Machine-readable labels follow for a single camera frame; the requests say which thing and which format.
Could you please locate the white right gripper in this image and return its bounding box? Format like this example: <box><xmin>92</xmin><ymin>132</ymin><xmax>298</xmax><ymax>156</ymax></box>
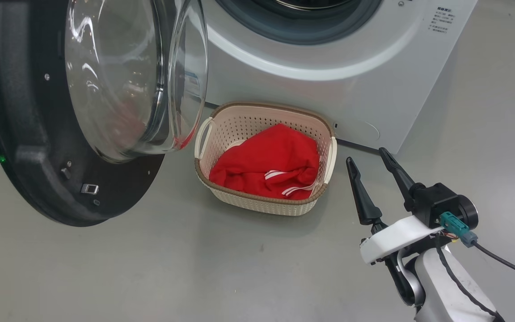
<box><xmin>346</xmin><ymin>147</ymin><xmax>444</xmax><ymax>306</ymax></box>

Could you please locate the black glass washing machine door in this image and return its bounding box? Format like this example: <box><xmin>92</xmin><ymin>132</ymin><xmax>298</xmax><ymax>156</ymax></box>
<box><xmin>0</xmin><ymin>0</ymin><xmax>209</xmax><ymax>227</ymax></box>

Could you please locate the red garment with white stripes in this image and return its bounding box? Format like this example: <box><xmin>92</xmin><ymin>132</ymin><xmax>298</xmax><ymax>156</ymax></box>
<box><xmin>209</xmin><ymin>124</ymin><xmax>321</xmax><ymax>200</ymax></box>

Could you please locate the cream perforated laundry basket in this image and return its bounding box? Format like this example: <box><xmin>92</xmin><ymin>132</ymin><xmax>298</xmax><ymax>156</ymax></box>
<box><xmin>194</xmin><ymin>102</ymin><xmax>338</xmax><ymax>217</ymax></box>

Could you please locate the grey rubber door gasket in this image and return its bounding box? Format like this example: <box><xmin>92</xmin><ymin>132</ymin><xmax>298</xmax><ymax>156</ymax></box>
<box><xmin>215</xmin><ymin>0</ymin><xmax>384</xmax><ymax>45</ymax></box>

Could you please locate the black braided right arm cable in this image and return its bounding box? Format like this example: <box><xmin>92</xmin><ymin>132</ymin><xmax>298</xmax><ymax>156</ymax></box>
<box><xmin>435</xmin><ymin>233</ymin><xmax>504</xmax><ymax>320</ymax></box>

